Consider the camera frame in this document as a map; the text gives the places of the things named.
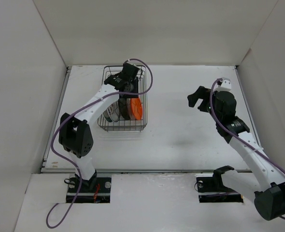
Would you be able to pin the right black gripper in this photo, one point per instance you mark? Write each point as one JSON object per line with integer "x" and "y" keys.
{"x": 202, "y": 93}

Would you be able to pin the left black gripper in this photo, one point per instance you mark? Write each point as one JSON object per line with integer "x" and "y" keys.
{"x": 135, "y": 85}

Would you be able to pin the black plate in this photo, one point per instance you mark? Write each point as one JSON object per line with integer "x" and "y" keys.
{"x": 123, "y": 108}

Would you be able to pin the orange plate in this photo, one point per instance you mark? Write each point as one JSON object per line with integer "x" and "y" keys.
{"x": 136, "y": 108}

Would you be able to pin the clear glass plate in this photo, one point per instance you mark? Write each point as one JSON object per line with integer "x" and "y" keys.
{"x": 128, "y": 112}

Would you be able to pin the red patterned white plate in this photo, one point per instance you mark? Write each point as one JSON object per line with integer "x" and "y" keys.
{"x": 114, "y": 112}

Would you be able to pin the green rimmed white plate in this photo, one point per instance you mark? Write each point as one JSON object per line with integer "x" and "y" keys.
{"x": 107, "y": 116}

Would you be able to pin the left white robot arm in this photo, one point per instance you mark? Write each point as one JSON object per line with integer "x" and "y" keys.
{"x": 74, "y": 132}

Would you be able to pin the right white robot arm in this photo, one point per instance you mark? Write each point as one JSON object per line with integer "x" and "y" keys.
{"x": 267, "y": 190}

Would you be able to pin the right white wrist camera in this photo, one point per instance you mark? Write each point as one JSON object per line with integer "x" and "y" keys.
{"x": 224, "y": 84}

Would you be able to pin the grey wire dish rack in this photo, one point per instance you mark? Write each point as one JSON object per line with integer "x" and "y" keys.
{"x": 126, "y": 125}

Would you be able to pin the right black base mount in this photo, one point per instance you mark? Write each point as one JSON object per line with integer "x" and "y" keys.
{"x": 211, "y": 189}

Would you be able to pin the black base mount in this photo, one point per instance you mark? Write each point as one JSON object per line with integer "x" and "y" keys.
{"x": 97, "y": 192}
{"x": 211, "y": 189}

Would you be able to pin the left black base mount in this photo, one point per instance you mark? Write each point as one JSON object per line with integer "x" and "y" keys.
{"x": 97, "y": 192}

